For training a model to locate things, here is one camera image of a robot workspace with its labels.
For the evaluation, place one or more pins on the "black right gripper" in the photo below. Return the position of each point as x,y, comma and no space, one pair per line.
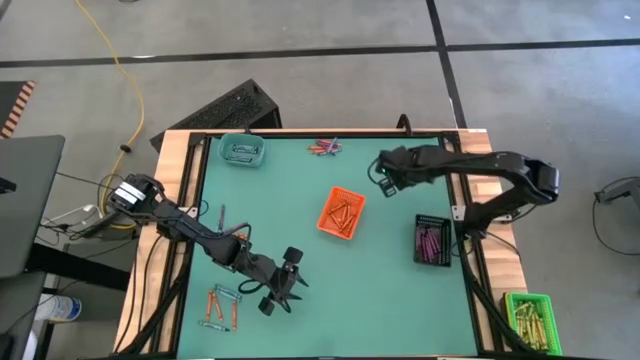
395,167

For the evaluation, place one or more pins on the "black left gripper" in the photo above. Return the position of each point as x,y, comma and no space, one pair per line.
282,282

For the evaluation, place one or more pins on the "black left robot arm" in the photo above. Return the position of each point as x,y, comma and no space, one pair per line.
200,235

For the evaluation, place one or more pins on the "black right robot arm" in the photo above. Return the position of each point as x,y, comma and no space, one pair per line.
475,162

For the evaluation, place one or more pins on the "black plastic basket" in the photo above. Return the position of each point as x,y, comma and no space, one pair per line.
432,220

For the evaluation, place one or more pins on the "orange crayon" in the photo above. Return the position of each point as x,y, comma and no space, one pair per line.
218,306
320,151
242,235
209,306
234,315
315,147

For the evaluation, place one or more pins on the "orange plastic basket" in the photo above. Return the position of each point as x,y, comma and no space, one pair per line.
327,225

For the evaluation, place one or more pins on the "purple crayon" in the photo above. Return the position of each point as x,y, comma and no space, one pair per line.
325,143
221,217

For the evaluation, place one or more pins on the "green table mat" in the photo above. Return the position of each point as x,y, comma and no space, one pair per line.
375,300

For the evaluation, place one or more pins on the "teal plastic bin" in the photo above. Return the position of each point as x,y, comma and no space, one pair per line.
226,141

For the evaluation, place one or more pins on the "green plastic basket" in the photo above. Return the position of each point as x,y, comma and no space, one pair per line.
510,300

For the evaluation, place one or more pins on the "black perforated metal case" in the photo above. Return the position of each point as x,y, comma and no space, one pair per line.
225,110

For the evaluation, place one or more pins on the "grey metal stand foot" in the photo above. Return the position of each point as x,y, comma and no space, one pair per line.
620,189

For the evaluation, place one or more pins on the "white blue plastic bottle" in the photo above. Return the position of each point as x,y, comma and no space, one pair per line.
60,307

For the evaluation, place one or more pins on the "grey desk top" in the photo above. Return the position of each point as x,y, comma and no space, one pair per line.
25,200

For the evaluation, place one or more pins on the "black mat orange striped edge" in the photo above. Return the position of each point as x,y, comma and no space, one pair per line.
10,105

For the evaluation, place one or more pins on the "black table edge frame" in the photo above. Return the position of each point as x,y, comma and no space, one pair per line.
350,134

